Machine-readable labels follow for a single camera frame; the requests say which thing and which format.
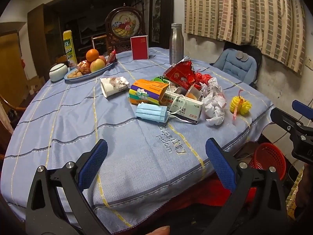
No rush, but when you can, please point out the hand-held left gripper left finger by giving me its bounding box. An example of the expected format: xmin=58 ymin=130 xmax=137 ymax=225
xmin=26 ymin=138 xmax=109 ymax=235

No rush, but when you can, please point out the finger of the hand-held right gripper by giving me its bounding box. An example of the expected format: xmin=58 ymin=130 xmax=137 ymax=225
xmin=270 ymin=107 xmax=310 ymax=134
xmin=292 ymin=99 xmax=313 ymax=114

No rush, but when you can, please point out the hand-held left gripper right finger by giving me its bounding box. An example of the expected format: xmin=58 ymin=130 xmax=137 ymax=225
xmin=205 ymin=137 xmax=288 ymax=235

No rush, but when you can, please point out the red plastic basket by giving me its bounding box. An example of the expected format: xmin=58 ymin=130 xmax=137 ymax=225
xmin=253 ymin=142 xmax=286 ymax=180

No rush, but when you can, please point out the yellow ornament with red ribbon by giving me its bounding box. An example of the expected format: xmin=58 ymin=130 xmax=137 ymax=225
xmin=230 ymin=90 xmax=252 ymax=120

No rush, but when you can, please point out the white medicine box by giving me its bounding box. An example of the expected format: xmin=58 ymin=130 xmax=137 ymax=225
xmin=164 ymin=90 xmax=204 ymax=125

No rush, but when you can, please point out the blue face mask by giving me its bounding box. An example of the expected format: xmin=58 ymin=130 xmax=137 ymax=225
xmin=136 ymin=103 xmax=169 ymax=123

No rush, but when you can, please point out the clear plastic jelly cup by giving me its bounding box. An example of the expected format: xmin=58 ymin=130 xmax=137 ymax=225
xmin=185 ymin=84 xmax=204 ymax=101

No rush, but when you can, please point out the crushed paper cup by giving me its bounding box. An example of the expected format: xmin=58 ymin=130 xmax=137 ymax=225
xmin=100 ymin=76 xmax=130 ymax=98

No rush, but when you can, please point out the red mesh net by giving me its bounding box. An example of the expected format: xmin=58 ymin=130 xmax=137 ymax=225
xmin=194 ymin=73 xmax=213 ymax=85

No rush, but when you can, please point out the orange purple striped box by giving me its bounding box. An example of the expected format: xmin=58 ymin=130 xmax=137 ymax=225
xmin=129 ymin=79 xmax=170 ymax=106

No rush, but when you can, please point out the large red snack bag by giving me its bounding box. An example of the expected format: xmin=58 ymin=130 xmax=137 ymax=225
xmin=163 ymin=56 xmax=196 ymax=91

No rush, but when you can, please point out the green packet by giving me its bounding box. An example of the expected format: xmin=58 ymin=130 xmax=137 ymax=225
xmin=150 ymin=76 xmax=169 ymax=85

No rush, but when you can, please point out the person's left hand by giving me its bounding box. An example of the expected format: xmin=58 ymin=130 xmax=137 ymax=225
xmin=146 ymin=226 xmax=171 ymax=235

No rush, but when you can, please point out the blue tablecloth table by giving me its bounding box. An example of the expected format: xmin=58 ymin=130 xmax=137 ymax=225
xmin=0 ymin=46 xmax=274 ymax=234

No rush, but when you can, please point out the black office chair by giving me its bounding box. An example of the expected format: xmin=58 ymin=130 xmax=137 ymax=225
xmin=224 ymin=40 xmax=263 ymax=89

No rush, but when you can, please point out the blue chair cushion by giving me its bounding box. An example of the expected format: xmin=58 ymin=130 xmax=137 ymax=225
xmin=212 ymin=48 xmax=257 ymax=85

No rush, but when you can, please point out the blue oval fruit plate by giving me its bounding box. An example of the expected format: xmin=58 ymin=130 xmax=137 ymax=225
xmin=64 ymin=61 xmax=114 ymax=81

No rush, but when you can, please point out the pile of walnuts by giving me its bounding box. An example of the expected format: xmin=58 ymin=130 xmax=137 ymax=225
xmin=67 ymin=70 xmax=84 ymax=79

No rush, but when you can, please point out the clear wrapped snack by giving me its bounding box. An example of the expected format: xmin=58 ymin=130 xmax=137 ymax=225
xmin=77 ymin=61 xmax=91 ymax=75

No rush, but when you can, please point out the white ceramic jar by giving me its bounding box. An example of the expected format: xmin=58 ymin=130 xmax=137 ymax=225
xmin=49 ymin=63 xmax=69 ymax=82

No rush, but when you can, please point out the cardboard box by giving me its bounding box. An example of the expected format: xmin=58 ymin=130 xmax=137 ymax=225
xmin=26 ymin=76 xmax=46 ymax=95

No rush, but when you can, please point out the yellow red apple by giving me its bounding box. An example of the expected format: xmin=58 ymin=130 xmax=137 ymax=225
xmin=90 ymin=58 xmax=106 ymax=73

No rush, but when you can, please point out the orange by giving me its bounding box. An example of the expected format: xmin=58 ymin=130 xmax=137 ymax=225
xmin=85 ymin=49 xmax=100 ymax=62

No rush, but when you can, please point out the checked beige curtain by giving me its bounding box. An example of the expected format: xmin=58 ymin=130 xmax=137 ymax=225
xmin=183 ymin=0 xmax=306 ymax=75

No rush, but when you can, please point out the tall yellow canister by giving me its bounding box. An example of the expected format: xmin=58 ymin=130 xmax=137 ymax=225
xmin=63 ymin=30 xmax=78 ymax=70

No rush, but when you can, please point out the wooden chair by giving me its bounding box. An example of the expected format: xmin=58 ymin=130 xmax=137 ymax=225
xmin=91 ymin=35 xmax=109 ymax=54

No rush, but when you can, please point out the red and white box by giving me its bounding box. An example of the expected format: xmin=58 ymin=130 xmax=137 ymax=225
xmin=130 ymin=36 xmax=149 ymax=60

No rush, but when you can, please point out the wooden door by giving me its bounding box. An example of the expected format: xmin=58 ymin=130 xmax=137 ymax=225
xmin=0 ymin=22 xmax=29 ymax=103

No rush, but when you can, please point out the steel bottle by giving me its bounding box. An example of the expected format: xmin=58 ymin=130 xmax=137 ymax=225
xmin=169 ymin=23 xmax=184 ymax=65

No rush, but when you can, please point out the round embroidered table screen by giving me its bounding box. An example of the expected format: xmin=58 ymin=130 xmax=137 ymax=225
xmin=105 ymin=3 xmax=143 ymax=54

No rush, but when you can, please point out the wooden cabinet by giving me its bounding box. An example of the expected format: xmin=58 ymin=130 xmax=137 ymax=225
xmin=27 ymin=4 xmax=64 ymax=61

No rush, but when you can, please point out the dark framed picture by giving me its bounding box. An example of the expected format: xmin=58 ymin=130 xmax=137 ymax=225
xmin=149 ymin=0 xmax=174 ymax=47

